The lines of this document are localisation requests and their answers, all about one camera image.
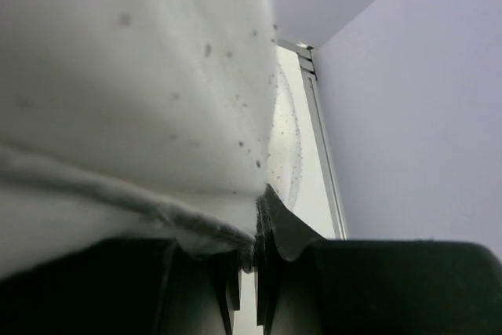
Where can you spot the aluminium right side rail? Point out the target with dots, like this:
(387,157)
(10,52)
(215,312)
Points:
(318,202)

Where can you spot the white pillow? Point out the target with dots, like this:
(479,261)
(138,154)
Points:
(133,118)

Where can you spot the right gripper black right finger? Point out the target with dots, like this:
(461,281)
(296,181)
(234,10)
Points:
(307,284)

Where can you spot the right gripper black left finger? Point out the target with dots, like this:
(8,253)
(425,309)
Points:
(124,287)

